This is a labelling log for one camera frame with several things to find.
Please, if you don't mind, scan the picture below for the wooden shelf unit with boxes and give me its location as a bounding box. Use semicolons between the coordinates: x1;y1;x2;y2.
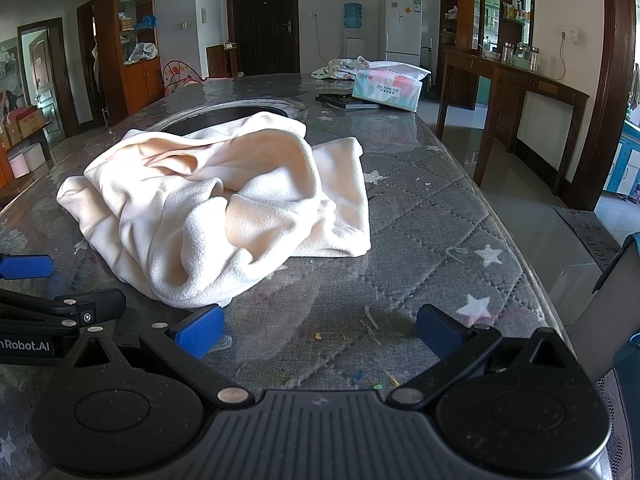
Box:
440;0;536;61

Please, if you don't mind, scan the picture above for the dark wooden door frame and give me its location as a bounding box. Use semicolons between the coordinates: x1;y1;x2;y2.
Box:
565;0;637;212

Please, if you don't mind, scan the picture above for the cream fleece garment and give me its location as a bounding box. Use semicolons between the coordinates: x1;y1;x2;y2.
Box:
56;110;372;309

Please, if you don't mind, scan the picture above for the tall wooden shelf cabinet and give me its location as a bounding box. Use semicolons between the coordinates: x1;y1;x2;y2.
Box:
94;0;166;116

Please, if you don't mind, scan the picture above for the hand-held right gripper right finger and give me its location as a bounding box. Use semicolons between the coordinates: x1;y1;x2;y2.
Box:
387;304;577;407

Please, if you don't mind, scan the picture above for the pink storage box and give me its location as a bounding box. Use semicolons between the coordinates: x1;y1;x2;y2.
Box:
7;142;48;179

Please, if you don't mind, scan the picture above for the round built-in induction cooker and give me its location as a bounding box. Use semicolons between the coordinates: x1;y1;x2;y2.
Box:
150;97;308;136

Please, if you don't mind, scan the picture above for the brown interior door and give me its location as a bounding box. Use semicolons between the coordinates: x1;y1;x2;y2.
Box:
17;17;81;138

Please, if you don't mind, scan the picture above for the crumpled patterned cloth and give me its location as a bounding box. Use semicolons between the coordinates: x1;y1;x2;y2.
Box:
311;56;371;81

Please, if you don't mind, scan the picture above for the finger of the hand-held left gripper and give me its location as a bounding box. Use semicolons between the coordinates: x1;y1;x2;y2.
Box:
0;287;127;330
0;254;54;280

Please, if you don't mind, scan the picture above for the grey door mat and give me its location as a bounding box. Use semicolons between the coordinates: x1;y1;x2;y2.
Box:
552;205;622;272

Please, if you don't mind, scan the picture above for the dark wooden side table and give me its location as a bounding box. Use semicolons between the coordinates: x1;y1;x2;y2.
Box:
435;50;591;188

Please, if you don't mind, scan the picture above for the small dark wooden cabinet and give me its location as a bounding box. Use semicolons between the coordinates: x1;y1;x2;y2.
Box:
206;42;241;78

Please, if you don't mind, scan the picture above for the red white sack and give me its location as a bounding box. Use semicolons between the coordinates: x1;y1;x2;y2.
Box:
162;58;206;96

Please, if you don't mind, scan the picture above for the dark wooden entrance door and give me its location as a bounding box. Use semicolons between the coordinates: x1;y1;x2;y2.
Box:
226;0;301;77

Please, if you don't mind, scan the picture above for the cardboard box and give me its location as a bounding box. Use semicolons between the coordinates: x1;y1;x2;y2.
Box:
0;107;52;150

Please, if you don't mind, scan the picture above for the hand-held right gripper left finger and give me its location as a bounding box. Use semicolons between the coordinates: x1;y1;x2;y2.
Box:
64;305;256;407

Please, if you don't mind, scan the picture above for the blue water bottle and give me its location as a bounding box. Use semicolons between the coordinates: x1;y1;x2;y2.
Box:
343;2;365;31

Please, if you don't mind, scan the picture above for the white refrigerator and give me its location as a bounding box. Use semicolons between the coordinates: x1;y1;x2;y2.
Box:
378;0;423;67

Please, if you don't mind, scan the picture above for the pastel tissue pack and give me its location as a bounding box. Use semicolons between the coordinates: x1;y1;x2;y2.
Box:
351;62;431;112

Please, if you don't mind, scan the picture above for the light blue kitchen cabinet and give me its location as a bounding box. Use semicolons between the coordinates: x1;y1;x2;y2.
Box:
602;125;640;206

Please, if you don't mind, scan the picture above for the white wall socket with cable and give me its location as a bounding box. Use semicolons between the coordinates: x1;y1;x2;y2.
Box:
556;27;579;82

